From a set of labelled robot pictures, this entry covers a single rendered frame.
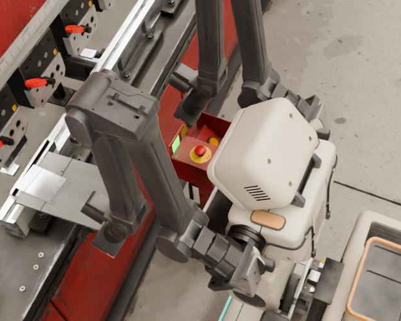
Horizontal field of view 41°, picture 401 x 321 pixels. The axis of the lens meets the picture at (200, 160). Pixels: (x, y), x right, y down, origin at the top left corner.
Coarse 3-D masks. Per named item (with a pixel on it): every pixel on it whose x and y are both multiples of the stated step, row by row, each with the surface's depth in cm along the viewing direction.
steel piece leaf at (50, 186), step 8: (40, 176) 150; (48, 176) 150; (56, 176) 150; (32, 184) 149; (40, 184) 148; (48, 184) 148; (56, 184) 148; (64, 184) 146; (32, 192) 147; (40, 192) 147; (48, 192) 147; (56, 192) 144; (48, 200) 145; (56, 200) 145
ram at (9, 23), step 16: (0, 0) 115; (16, 0) 120; (32, 0) 126; (64, 0) 138; (0, 16) 116; (16, 16) 121; (32, 16) 127; (48, 16) 133; (0, 32) 118; (16, 32) 123; (0, 48) 119; (16, 64) 126; (0, 80) 122
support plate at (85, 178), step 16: (48, 160) 153; (64, 160) 153; (64, 176) 150; (80, 176) 149; (96, 176) 149; (64, 192) 147; (80, 192) 146; (32, 208) 145; (48, 208) 144; (64, 208) 144; (80, 208) 144; (80, 224) 141; (96, 224) 141
